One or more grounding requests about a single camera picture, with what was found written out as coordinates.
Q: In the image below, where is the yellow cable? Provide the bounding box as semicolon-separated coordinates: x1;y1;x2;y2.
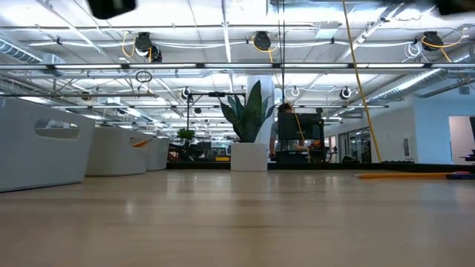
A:
341;0;383;163

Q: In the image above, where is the black monitor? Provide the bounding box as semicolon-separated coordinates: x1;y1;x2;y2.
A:
277;112;324;141

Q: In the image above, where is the person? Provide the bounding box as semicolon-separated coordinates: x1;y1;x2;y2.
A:
268;102;311;159

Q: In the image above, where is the grey plastic bin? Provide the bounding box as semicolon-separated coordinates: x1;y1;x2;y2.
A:
0;97;96;193
146;136;171;172
85;127;154;177

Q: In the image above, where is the small green background plant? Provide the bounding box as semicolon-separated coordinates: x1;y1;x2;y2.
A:
177;128;196;145

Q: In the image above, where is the green plant in white pot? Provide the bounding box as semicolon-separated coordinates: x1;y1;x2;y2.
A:
217;80;278;173

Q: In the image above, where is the black metal table frame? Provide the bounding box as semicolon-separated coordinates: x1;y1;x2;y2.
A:
166;160;475;174

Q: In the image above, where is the black cable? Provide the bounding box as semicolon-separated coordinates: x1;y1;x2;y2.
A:
276;0;286;112

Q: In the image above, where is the orange pencil pink eraser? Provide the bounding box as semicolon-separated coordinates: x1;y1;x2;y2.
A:
355;171;471;180

